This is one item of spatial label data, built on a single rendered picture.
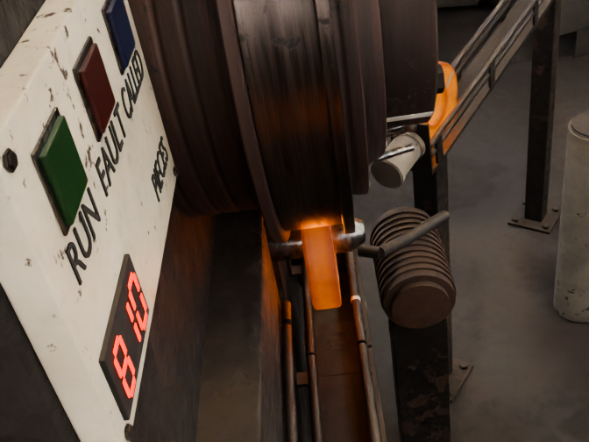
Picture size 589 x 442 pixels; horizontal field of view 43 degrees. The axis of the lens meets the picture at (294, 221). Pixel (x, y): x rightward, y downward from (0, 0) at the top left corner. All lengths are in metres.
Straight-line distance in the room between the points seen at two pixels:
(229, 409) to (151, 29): 0.31
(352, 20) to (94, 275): 0.27
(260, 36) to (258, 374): 0.30
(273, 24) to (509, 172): 1.97
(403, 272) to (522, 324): 0.71
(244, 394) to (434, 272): 0.67
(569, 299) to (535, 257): 0.25
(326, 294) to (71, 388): 0.52
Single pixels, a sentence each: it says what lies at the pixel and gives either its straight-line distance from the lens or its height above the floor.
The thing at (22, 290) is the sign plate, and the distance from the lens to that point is 0.33.
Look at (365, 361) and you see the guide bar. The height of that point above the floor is 0.71.
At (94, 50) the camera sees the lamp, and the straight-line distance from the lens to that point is 0.42.
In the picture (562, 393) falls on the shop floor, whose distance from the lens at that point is 1.80.
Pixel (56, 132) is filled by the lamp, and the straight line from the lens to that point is 0.34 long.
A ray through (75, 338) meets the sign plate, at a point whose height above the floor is 1.14.
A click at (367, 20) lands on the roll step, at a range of 0.58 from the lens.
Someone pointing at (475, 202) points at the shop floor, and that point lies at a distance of 2.31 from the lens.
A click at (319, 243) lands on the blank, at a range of 0.82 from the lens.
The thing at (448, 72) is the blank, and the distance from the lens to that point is 1.37.
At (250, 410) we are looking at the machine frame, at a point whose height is 0.87.
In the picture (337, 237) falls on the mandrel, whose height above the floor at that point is 0.83.
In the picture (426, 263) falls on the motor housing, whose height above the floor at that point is 0.53.
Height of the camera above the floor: 1.36
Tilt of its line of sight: 36 degrees down
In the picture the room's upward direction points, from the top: 10 degrees counter-clockwise
